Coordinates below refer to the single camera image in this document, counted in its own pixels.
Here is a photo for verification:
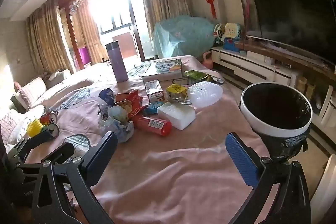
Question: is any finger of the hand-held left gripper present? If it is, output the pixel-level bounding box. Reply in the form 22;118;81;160
43;143;76;165
16;131;57;152

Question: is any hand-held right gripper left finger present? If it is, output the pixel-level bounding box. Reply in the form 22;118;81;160
30;132;118;224

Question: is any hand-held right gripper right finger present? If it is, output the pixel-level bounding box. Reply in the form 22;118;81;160
225;132;311;224

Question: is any crushed soda can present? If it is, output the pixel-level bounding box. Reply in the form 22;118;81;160
43;123;60;138

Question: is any red snack bag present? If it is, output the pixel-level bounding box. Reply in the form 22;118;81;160
115;90;143;122

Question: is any white bin with black liner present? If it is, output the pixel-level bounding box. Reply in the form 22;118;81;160
239;82;313;163

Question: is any white foam fruit net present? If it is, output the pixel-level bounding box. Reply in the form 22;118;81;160
188;81;223;109

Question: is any yellow wrapper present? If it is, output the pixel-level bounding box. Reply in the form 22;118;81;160
167;84;188;103

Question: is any yellow foam fruit net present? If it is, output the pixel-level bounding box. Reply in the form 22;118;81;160
26;119;44;138

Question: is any red soda can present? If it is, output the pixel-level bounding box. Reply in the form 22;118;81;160
40;111;59;125

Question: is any crumpled pale paper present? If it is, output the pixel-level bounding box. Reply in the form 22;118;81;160
98;106;135;143

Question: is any pink striped sofa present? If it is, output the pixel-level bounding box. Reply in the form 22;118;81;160
0;69;71;146

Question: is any red cylindrical tube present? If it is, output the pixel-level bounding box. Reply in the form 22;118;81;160
131;114;172;136

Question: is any blue crumpled wrapper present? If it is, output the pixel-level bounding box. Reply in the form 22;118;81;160
98;88;116;106

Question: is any blue round tin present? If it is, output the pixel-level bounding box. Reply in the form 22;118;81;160
143;101;166;115

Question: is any white foam block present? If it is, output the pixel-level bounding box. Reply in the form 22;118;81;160
157;102;196;131

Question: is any small white blue carton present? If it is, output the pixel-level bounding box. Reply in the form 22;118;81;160
145;80;165;103

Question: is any purple storage bin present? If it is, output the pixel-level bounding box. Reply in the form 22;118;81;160
79;47;91;63

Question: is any green snack wrapper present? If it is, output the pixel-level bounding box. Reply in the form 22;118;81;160
183;70;214;83

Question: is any yellow jar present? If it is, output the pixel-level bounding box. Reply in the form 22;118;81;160
297;77;307;94

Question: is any purple thermos bottle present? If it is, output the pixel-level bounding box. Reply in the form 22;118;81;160
105;41;129;83

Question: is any white television cabinet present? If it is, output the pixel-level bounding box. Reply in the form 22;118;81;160
211;40;336;135

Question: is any brown patterned box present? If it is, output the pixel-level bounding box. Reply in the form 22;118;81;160
306;82;317;102

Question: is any pink kettlebell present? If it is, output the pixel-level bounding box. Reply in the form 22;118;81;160
202;51;214;69

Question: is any white flat box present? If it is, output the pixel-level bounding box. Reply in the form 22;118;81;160
142;59;183;82

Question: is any colourful plastic toy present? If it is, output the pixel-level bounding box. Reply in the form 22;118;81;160
214;22;246;52

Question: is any teal cloth covered furniture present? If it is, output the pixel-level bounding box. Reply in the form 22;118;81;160
153;15;221;59

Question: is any black flat television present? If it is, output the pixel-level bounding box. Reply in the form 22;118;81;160
236;0;336;62

